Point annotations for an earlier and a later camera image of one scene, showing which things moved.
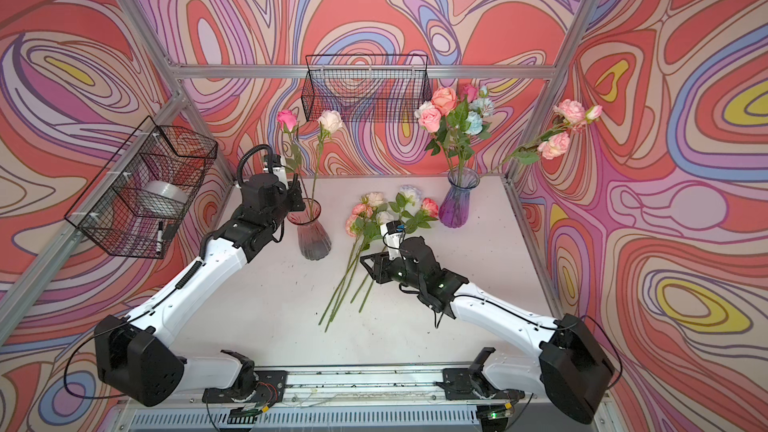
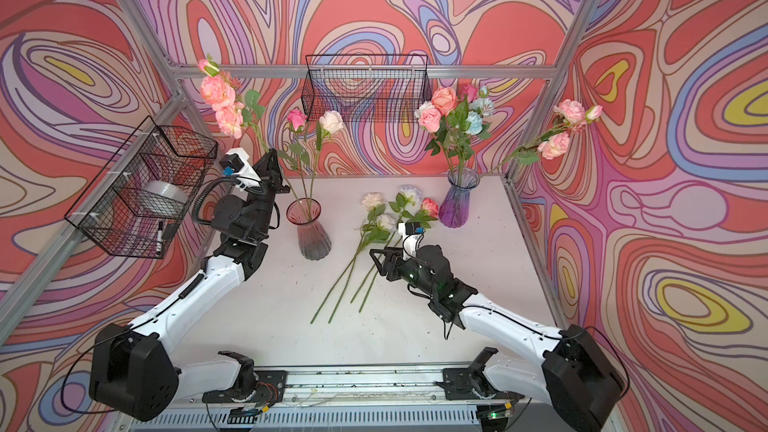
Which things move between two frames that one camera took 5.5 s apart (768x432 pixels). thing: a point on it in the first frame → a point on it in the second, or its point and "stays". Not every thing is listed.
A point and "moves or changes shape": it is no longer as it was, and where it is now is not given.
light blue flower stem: [481, 108] stays
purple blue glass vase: [454, 208] stays
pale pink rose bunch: [572, 117] stays
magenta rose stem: [288, 120] moves or changes shape
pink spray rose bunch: [365, 224] → [222, 93]
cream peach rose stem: [330, 122] stays
